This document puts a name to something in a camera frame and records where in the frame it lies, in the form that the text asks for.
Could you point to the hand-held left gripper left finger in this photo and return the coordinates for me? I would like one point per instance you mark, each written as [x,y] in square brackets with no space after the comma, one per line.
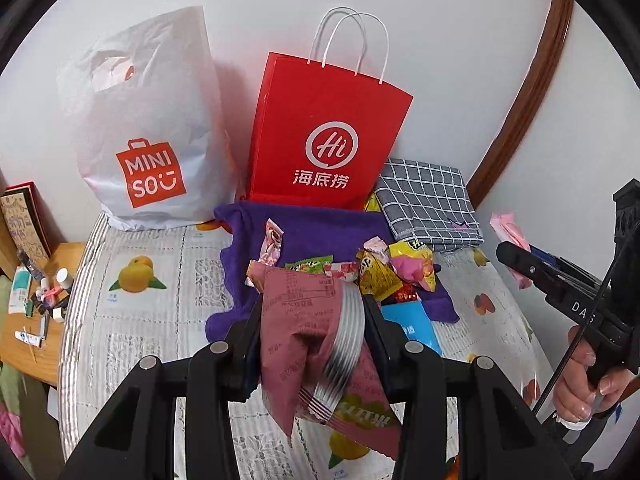
[245,355]

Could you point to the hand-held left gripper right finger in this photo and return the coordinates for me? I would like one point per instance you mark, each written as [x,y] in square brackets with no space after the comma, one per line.
[387,355]

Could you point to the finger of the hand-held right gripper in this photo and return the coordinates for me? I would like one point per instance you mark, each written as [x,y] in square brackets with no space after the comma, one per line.
[565,266]
[525,262]

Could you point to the light pink packet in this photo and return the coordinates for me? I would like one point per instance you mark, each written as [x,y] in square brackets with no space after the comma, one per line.
[510,232]

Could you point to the dusty pink silver-striped snack packet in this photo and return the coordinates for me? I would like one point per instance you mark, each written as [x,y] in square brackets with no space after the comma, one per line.
[300,320]

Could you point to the yellow triangular snack packet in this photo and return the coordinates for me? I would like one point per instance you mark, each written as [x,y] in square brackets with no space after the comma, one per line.
[377,277]

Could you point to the pink white red packet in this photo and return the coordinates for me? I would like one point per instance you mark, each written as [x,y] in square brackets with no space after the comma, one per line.
[341,271]

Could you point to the person's right hand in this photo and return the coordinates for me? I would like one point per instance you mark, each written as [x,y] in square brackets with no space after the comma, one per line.
[575,390]

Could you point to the blue tissue pack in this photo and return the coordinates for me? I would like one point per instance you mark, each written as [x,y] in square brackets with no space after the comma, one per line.
[415,325]

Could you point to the red snack packet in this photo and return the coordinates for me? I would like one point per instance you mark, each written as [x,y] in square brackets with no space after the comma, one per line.
[405,294]

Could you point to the purple towel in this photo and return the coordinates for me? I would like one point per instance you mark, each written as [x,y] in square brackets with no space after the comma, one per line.
[240,280]

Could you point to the yellow and pink snack packet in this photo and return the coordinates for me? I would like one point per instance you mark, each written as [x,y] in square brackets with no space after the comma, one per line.
[415,266]

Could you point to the fruit print bed sheet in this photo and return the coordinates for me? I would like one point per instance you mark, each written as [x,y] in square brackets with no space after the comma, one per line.
[150,340]

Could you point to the pale pink small packet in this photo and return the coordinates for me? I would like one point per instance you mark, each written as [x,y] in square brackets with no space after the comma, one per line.
[375,249]

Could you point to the green snack packet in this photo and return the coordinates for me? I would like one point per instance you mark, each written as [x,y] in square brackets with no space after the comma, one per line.
[307,263]

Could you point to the small pink candy packet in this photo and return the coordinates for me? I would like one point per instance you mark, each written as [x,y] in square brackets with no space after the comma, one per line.
[271,242]

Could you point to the grey checked folded cloth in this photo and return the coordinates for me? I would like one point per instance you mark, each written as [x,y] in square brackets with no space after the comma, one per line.
[425,200]

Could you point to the small white bottle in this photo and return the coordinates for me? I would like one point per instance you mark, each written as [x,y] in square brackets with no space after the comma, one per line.
[62,276]

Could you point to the small pink item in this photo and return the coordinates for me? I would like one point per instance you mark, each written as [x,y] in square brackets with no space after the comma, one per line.
[51,294]

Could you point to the white tube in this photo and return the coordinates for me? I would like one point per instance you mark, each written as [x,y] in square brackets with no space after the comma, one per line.
[27,339]

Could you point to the wooden nightstand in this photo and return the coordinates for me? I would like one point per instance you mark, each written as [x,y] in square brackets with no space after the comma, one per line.
[20,355]

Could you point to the black bottle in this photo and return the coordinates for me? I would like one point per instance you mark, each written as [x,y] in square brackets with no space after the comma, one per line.
[29,265]

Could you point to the teal and white box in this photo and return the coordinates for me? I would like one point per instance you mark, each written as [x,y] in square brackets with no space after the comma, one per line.
[20,290]

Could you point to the green blanket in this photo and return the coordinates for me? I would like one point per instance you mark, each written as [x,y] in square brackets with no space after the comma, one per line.
[12,385]

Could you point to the red paper bag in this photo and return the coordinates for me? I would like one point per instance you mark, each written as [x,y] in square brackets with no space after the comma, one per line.
[325,110]

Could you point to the patterned standing book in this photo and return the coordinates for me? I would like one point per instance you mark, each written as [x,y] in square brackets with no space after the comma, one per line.
[22,220]

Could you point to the white plastic shopping bag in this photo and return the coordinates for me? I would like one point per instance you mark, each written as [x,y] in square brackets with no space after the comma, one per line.
[150,110]

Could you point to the brown wooden door frame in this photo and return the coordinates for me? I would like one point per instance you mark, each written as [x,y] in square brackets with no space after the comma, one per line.
[530,85]

